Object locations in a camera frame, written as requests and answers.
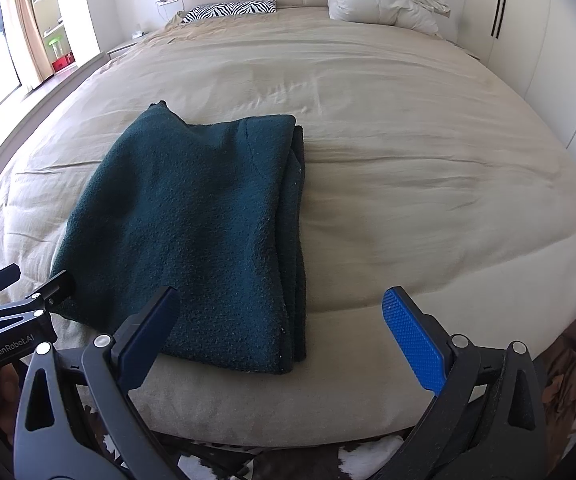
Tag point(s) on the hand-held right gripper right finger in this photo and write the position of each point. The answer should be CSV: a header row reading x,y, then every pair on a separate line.
x,y
413,340

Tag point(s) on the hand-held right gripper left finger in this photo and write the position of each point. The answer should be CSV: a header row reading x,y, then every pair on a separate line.
x,y
147,340

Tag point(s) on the dark green knit sweater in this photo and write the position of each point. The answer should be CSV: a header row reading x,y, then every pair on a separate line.
x,y
192,210

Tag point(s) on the cowhide rug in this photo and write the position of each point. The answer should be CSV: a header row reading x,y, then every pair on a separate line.
x,y
363,460

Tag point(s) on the bed with beige sheet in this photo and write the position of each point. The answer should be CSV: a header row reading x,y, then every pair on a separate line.
x,y
418,160

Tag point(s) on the red box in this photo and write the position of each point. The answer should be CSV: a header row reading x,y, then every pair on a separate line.
x,y
63,63

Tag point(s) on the green topped jar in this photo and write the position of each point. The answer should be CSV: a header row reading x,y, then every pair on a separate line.
x,y
55,47

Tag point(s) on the white nightstand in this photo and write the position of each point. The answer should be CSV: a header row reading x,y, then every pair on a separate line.
x,y
127,45

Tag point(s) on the beige curtain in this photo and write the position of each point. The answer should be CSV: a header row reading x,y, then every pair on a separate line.
x,y
27,25

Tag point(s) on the white open shelf unit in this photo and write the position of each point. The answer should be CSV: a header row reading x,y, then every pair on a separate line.
x,y
62,5

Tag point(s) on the zebra print pillow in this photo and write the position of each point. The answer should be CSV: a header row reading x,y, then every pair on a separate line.
x,y
227,10

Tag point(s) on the white wardrobe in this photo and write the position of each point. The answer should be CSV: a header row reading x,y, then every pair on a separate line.
x,y
543,35

